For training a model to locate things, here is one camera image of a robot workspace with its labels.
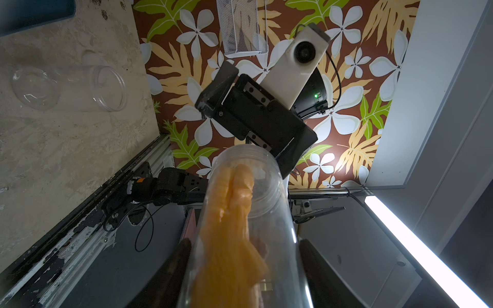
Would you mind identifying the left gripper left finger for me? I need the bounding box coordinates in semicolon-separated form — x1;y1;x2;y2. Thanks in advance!
127;238;192;308

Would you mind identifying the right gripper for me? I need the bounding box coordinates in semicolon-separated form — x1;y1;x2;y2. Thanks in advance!
195;62;317;178

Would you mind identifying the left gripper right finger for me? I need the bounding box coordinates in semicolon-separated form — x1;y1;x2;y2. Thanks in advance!
299;239;365;307

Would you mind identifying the clear cookie jar front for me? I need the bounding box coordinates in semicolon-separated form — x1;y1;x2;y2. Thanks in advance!
177;145;313;307

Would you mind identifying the clear cookie jar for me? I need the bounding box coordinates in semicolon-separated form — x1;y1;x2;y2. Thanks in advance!
177;145;313;307
12;65;127;112

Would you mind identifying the clear jar lid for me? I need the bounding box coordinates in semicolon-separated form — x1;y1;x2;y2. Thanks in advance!
81;50;107;66

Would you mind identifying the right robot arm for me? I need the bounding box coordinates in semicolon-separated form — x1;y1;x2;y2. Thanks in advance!
195;24;336;178

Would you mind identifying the white mesh basket right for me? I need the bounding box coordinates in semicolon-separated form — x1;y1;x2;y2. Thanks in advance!
216;0;268;59

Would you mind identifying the white ceiling light bar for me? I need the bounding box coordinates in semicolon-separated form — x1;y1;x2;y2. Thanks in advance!
364;196;487;307

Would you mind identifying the teal plastic tray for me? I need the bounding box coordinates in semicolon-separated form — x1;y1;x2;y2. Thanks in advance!
1;0;76;37

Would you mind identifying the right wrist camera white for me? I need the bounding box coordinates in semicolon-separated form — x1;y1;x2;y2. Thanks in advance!
260;23;330;110

